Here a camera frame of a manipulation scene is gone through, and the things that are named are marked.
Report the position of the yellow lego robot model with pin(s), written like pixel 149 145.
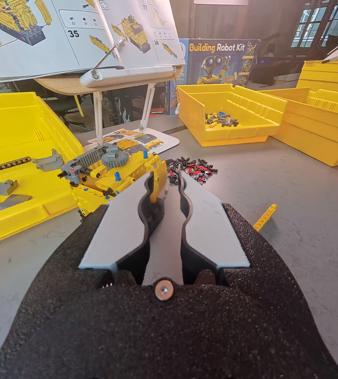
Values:
pixel 145 168

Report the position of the wide grey curved lego panel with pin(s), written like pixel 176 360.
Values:
pixel 1 187

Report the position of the paned window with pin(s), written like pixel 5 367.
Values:
pixel 320 23

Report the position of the instruction booklet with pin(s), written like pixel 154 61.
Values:
pixel 53 38

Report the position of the long grey lego panel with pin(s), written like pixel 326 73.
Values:
pixel 13 202

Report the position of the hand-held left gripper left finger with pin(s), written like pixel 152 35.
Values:
pixel 112 234

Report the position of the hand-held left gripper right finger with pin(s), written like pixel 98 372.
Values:
pixel 216 234

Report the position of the yellow bin with large parts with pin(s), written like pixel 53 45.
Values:
pixel 17 124

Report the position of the yellow bin with small parts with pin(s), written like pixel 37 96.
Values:
pixel 246 133

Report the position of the long black lego strip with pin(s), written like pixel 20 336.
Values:
pixel 9 165

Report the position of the blue robot kit box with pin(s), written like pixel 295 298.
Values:
pixel 216 59

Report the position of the pile of small lego parts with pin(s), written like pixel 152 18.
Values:
pixel 222 120

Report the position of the long yellow lego beam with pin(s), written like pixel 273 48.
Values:
pixel 265 217

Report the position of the grey curved panel with clip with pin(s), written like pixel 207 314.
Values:
pixel 49 162

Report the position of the pile of lego pins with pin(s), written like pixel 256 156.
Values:
pixel 198 170

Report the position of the yellow sticker sheet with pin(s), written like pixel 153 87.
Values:
pixel 127 137

